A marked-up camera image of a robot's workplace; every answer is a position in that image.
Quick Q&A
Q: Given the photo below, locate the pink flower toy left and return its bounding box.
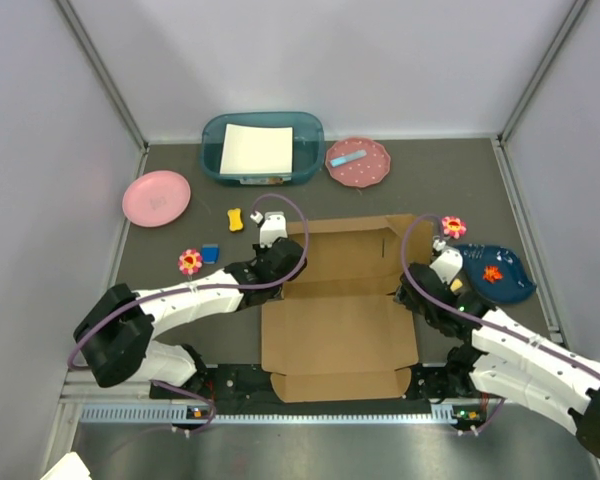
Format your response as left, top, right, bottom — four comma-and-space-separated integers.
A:
178, 249, 203, 276

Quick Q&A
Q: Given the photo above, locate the brown cardboard box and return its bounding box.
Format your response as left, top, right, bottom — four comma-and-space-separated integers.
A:
261, 214, 433, 403

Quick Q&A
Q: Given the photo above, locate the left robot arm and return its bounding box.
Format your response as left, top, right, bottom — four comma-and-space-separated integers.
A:
74, 238, 306, 397

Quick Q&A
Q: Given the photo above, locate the light blue chalk stick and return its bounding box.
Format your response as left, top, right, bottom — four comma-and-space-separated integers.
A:
329, 150, 367, 168

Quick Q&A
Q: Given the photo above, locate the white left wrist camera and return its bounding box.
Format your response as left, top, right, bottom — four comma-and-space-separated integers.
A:
250, 211, 288, 248

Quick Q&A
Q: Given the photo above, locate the dark blue leaf plate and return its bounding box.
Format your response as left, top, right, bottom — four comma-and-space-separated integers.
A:
455, 244, 537, 305

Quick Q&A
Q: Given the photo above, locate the white paper sheet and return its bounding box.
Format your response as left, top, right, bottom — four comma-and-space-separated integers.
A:
220, 124, 294, 175

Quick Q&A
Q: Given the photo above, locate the pink dotted plate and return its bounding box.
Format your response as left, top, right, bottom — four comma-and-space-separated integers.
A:
325, 137, 391, 189

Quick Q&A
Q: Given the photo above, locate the teal plastic basin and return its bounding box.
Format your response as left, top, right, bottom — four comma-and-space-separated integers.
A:
199, 111, 326, 186

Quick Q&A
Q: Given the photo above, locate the white object bottom corner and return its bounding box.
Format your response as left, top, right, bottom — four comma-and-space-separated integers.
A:
41, 452, 92, 480

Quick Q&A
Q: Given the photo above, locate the pink flower toy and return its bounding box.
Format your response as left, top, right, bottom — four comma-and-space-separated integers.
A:
178, 249, 203, 276
441, 216, 467, 240

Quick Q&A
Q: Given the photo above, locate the orange crab toy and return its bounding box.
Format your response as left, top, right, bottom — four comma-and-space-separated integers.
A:
482, 265, 504, 284

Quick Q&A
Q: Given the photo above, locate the grey slotted cable duct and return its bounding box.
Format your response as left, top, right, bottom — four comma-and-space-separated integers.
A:
79, 404, 481, 426

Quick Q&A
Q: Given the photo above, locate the blue eraser block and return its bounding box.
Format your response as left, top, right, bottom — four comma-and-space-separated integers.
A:
200, 244, 220, 264

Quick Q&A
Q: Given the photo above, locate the yellow bone-shaped eraser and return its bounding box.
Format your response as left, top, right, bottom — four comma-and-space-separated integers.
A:
227, 208, 244, 233

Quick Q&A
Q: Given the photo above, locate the plain pink plate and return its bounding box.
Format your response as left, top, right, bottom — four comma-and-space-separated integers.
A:
122, 170, 191, 228

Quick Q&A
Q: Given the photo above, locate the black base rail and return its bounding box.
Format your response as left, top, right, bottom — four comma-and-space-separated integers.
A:
149, 363, 506, 404

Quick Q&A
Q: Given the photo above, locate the pink flower toy right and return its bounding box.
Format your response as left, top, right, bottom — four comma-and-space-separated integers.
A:
441, 216, 467, 240

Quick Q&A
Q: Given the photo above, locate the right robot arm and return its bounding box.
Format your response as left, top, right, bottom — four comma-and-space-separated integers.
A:
395, 263, 600, 460

